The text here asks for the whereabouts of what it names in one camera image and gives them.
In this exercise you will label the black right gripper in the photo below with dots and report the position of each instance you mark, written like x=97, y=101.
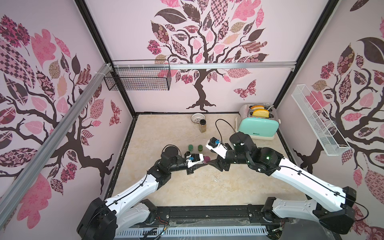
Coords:
x=222, y=162

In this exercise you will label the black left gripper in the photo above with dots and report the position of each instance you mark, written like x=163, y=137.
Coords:
x=190, y=170

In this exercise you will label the magenta paint jar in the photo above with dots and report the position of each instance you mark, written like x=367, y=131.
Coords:
x=207, y=159

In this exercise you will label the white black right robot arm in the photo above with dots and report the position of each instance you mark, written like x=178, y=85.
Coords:
x=329, y=205

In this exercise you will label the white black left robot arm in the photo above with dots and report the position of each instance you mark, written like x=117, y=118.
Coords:
x=104, y=219

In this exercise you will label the brown spice jar black lid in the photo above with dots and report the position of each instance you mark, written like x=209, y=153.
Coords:
x=203, y=126

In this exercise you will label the mint green Belinee toaster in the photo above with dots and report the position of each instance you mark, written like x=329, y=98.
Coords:
x=256, y=127

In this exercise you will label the yellow toast slice front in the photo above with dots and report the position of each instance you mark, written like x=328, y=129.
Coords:
x=262, y=113

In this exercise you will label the orange toast slice back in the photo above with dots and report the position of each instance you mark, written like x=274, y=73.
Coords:
x=258, y=107

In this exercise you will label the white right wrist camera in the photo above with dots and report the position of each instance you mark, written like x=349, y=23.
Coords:
x=216, y=146

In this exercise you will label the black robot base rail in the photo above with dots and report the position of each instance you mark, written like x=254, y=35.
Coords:
x=216, y=214

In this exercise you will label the white slotted cable duct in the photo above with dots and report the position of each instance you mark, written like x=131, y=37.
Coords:
x=184, y=232

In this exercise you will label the white wire wall shelf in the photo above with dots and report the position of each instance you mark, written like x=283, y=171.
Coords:
x=320, y=121

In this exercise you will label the black wire wall basket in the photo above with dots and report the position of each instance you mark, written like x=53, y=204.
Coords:
x=139, y=75

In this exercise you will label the aluminium rail back wall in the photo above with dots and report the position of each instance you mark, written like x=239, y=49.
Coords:
x=198, y=66

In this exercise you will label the aluminium rail wall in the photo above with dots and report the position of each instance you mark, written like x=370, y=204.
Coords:
x=198, y=66
x=28, y=175

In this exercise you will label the aluminium rail left wall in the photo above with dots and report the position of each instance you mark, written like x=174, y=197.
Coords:
x=28, y=175

